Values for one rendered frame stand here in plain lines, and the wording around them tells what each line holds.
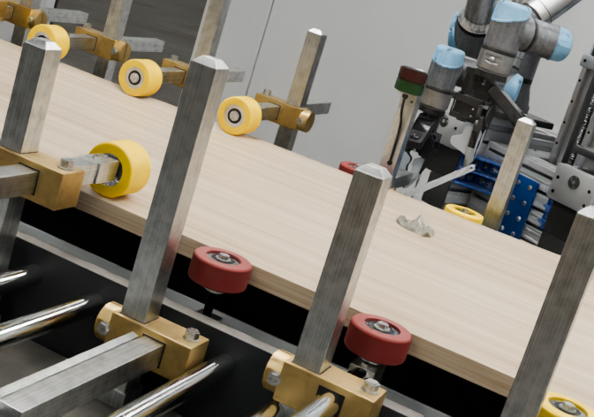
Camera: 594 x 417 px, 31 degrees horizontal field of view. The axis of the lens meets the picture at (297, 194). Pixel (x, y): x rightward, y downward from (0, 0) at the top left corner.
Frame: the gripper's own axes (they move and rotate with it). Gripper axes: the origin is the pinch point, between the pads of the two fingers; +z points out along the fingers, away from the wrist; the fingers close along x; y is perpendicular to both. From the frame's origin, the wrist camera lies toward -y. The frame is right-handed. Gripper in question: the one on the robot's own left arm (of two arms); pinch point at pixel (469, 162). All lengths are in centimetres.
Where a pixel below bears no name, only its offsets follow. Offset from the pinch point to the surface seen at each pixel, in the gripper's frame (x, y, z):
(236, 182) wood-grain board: 64, 25, 7
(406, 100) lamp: 9.9, 15.4, -9.3
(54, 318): 123, 18, 17
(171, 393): 128, -2, 16
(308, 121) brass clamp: 9.2, 35.4, 2.6
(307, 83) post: 9.5, 38.2, -5.3
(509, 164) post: 9.6, -9.9, -3.9
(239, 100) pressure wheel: 30, 44, 0
